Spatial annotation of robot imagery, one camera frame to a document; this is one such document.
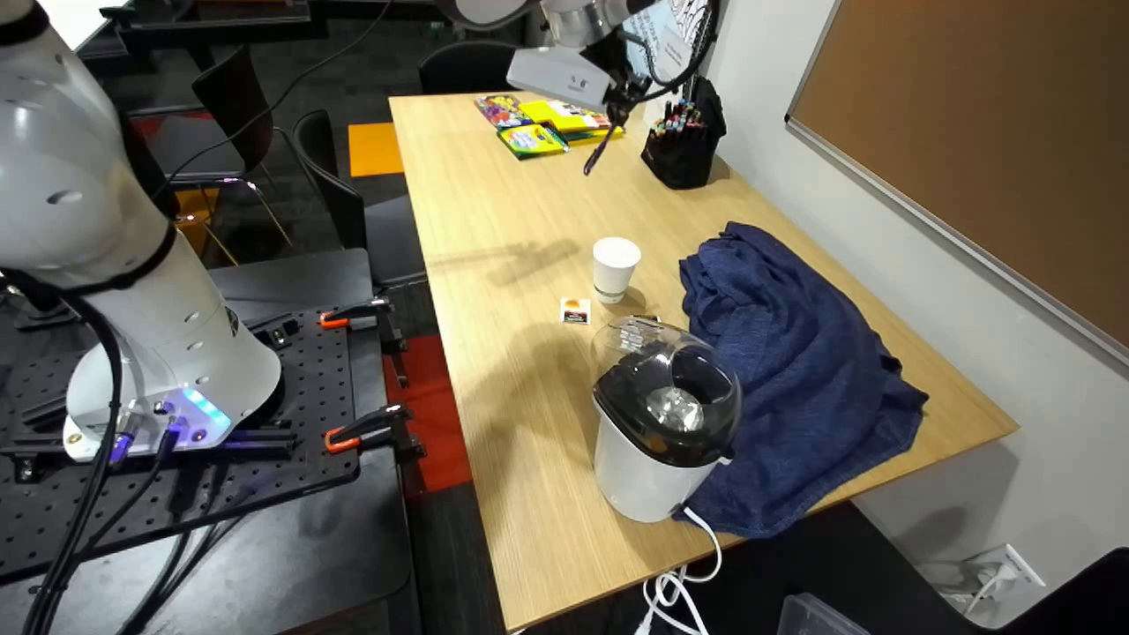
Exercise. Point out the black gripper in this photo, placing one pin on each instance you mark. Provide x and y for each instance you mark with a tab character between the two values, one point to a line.
631	98

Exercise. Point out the blue capped ballpoint pen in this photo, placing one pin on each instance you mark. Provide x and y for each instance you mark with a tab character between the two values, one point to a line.
597	151

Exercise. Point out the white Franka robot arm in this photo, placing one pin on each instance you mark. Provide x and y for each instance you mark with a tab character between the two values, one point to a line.
109	232

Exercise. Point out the black pen holder pouch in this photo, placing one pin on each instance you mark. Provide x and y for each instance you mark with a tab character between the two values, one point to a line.
686	144

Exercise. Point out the white paper cup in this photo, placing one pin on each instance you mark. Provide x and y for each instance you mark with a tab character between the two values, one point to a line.
615	269

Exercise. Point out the yellow crayon box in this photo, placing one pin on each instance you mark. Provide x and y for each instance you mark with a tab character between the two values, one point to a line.
559	115

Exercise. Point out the green crayon box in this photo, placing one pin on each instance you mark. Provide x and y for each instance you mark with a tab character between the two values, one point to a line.
534	137

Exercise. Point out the colourful printed small box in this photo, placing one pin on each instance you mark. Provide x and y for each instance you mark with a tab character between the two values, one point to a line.
499	111

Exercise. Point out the black office chair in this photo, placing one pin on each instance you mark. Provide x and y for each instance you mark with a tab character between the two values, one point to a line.
466	68
353	197
233	108

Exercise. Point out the small printed paper card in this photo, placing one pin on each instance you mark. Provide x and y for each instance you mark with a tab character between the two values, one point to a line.
577	311

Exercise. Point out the dark blue towel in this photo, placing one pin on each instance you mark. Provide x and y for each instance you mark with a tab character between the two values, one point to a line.
798	374

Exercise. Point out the orange black bar clamp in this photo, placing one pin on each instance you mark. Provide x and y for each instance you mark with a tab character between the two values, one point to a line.
365	431
353	316

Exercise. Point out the brown cork notice board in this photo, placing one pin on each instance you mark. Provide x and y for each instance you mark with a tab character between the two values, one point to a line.
1009	129

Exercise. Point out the grey plastic bin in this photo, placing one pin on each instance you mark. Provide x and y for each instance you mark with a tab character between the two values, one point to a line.
824	619

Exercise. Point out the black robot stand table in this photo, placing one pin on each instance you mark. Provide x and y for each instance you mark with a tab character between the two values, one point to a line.
306	550

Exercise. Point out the black perforated mounting board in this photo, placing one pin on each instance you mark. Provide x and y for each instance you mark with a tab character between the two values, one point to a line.
179	469

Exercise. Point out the clear plastic storage box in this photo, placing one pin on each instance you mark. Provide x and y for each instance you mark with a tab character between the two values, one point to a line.
984	579

